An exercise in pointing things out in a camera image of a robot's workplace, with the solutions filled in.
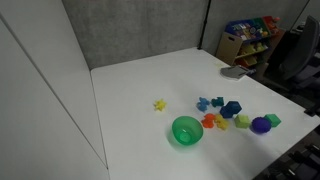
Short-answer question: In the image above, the teal toy animal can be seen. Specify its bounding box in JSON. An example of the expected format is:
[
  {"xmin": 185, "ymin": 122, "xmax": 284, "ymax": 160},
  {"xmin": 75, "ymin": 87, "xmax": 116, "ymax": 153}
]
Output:
[{"xmin": 211, "ymin": 97, "xmax": 224, "ymax": 107}]

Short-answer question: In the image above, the black office chair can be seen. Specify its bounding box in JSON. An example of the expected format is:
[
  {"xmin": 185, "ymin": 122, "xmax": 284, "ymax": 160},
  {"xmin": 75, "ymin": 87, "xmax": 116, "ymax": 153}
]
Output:
[{"xmin": 266, "ymin": 16, "xmax": 320, "ymax": 96}]

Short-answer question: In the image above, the toy storage shelf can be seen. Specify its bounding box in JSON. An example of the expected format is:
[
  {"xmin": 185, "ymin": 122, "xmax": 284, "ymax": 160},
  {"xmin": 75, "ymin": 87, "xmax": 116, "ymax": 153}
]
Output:
[{"xmin": 216, "ymin": 16, "xmax": 285, "ymax": 68}]

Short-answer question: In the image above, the dark blue polyhedron block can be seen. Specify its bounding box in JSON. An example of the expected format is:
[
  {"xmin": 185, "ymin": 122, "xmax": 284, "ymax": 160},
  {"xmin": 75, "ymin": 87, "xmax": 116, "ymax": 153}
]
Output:
[{"xmin": 220, "ymin": 101, "xmax": 242, "ymax": 118}]

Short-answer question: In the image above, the lime green cube block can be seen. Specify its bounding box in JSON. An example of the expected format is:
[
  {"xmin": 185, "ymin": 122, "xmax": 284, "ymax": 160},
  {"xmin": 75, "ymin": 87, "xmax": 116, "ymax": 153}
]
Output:
[{"xmin": 234, "ymin": 114, "xmax": 251, "ymax": 129}]

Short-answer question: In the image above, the yellow toy animal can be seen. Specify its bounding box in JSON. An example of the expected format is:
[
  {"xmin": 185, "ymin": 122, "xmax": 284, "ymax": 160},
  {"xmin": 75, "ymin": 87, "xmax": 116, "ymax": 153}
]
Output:
[
  {"xmin": 154, "ymin": 99, "xmax": 167, "ymax": 111},
  {"xmin": 214, "ymin": 114, "xmax": 229, "ymax": 130}
]

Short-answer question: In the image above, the black vertical pole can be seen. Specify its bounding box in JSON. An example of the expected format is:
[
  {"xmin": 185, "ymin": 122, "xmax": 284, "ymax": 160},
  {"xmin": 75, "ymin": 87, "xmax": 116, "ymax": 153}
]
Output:
[{"xmin": 197, "ymin": 0, "xmax": 212, "ymax": 50}]

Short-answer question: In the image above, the yellow toy animal left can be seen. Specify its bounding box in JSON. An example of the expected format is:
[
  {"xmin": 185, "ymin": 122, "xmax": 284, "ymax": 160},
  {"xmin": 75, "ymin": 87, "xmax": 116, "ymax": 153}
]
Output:
[{"xmin": 154, "ymin": 99, "xmax": 167, "ymax": 111}]

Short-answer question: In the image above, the yellow toy animal right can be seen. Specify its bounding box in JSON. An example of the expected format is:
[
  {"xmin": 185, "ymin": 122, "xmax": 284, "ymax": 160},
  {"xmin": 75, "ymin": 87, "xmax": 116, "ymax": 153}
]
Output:
[{"xmin": 214, "ymin": 114, "xmax": 229, "ymax": 130}]

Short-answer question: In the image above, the green plastic bowl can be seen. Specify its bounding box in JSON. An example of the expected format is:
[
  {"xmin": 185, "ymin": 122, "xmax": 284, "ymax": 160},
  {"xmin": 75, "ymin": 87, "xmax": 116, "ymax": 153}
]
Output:
[{"xmin": 171, "ymin": 116, "xmax": 203, "ymax": 146}]

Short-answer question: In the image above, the blue toy animal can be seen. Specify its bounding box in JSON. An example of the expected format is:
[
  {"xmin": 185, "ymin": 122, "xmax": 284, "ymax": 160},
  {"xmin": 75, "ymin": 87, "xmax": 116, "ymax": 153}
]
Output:
[{"xmin": 196, "ymin": 97, "xmax": 210, "ymax": 112}]

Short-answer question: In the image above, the grey flat object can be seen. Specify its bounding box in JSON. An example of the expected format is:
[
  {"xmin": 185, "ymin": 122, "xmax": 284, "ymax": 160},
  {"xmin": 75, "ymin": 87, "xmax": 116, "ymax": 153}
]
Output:
[{"xmin": 220, "ymin": 65, "xmax": 248, "ymax": 80}]

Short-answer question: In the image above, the orange toy animal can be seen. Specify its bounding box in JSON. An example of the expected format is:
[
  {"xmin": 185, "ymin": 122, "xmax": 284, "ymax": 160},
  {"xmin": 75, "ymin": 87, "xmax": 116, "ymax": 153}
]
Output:
[{"xmin": 201, "ymin": 113, "xmax": 216, "ymax": 128}]

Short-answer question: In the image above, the purple spiky ball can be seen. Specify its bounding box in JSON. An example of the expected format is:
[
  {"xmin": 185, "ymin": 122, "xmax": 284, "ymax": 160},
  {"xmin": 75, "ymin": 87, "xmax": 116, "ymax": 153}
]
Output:
[{"xmin": 251, "ymin": 117, "xmax": 271, "ymax": 134}]

